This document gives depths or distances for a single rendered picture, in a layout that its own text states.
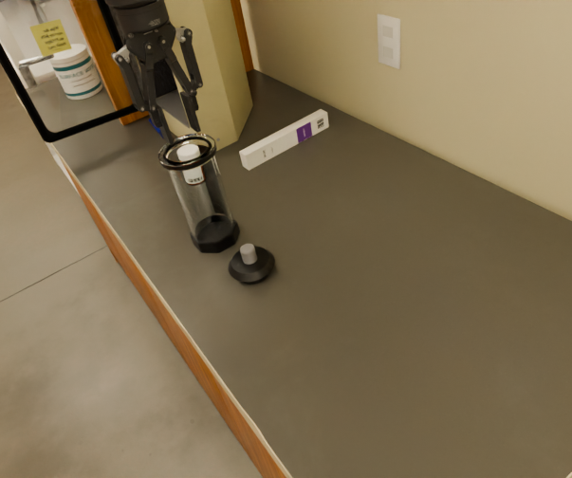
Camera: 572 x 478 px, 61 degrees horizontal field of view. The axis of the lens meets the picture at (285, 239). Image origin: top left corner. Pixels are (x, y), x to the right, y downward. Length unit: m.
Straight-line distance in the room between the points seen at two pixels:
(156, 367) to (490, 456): 1.57
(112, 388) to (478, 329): 1.59
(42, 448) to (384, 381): 1.58
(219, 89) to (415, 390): 0.87
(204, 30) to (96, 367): 1.48
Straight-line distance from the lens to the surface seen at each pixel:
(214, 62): 1.28
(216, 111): 1.32
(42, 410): 2.24
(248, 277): 0.92
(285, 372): 0.81
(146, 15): 0.82
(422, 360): 0.81
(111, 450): 2.00
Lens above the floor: 1.62
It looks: 42 degrees down
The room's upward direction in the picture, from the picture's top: 12 degrees counter-clockwise
